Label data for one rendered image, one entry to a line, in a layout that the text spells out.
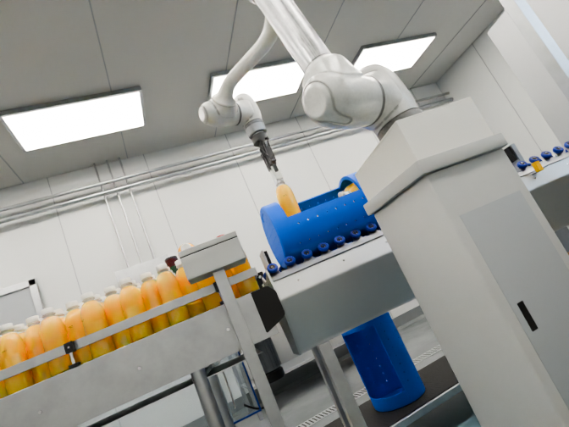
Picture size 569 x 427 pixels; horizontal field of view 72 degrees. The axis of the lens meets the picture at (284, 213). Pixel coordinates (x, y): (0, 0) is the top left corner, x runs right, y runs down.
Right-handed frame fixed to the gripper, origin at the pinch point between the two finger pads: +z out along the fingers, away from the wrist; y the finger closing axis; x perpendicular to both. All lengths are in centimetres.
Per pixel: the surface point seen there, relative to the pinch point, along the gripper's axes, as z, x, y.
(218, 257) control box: 31, 37, -28
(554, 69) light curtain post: 7, -128, -28
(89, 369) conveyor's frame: 46, 87, -17
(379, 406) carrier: 116, -13, 53
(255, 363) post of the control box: 66, 39, -25
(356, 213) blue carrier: 30.3, -22.3, -7.7
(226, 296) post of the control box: 43, 39, -25
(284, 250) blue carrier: 33.1, 11.4, -6.0
